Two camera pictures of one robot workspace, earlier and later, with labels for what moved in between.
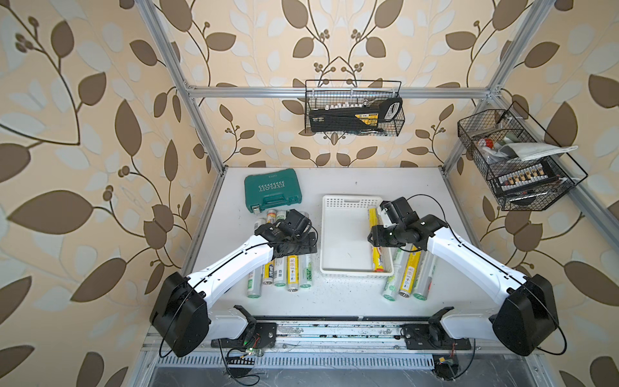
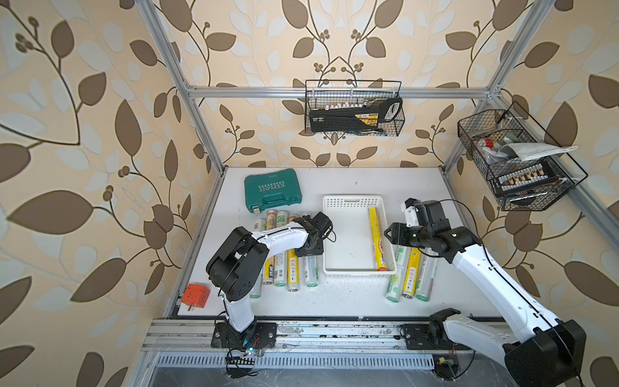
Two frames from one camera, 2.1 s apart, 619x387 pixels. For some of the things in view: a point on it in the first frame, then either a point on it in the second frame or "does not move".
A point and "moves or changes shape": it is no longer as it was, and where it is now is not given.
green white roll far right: (425, 274) does not move
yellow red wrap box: (376, 251) does not move
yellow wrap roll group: (292, 273) does not move
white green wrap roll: (305, 270) moves or changes shape
